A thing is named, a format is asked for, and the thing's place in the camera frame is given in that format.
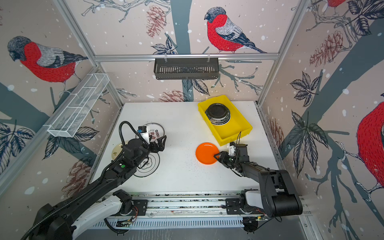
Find orange plate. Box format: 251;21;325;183
196;143;219;165

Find white plate black flower outline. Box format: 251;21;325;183
134;153;160;178

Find yellow plastic bin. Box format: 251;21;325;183
198;95;253;146

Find black round plate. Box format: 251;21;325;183
205;103;231;119

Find teal patterned plate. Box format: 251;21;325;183
208;116;231;126

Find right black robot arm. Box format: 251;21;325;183
214;143;303;218

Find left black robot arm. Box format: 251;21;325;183
22;121;167;240

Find white plate red characters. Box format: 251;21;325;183
144;123;165;142

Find cream yellow small plate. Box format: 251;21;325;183
111;144;123;161

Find black hanging basket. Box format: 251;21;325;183
154;58;220;80

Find horizontal aluminium bar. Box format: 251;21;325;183
94;53;280;63

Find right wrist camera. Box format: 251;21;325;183
227;142;237;156

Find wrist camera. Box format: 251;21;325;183
227;142;237;156
138;126;150;144

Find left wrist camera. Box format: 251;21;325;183
138;126;150;144

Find aluminium rail base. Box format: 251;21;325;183
59;191;313;232

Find white wire mesh basket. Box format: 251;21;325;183
48;73;110;138

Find aluminium corner post left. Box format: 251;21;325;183
53;0;124;109

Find aluminium corner post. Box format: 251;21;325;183
258;0;310;107
53;0;124;109

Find aluminium corner post right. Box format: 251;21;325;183
258;0;310;107

